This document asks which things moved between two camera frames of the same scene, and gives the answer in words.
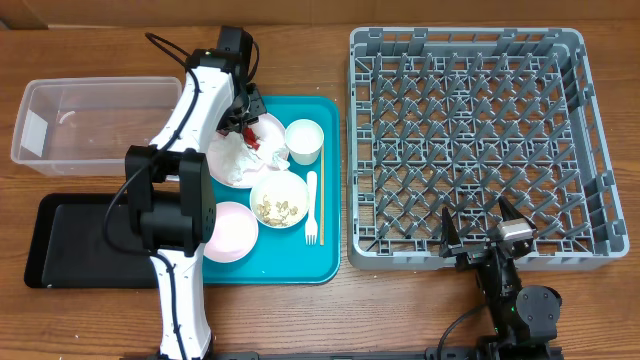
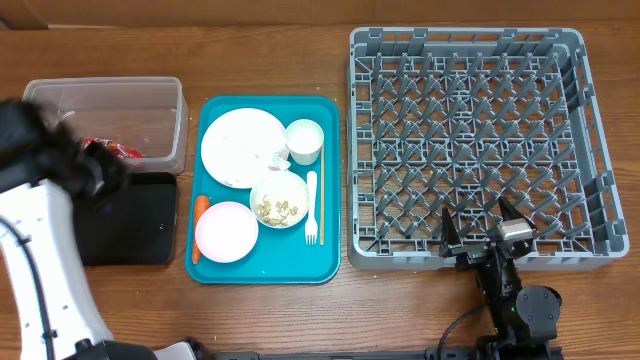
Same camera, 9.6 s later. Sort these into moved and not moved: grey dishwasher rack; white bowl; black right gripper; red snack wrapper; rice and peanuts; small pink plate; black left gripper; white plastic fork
Moved: red snack wrapper; black left gripper
Not moved: rice and peanuts; black right gripper; white bowl; small pink plate; grey dishwasher rack; white plastic fork
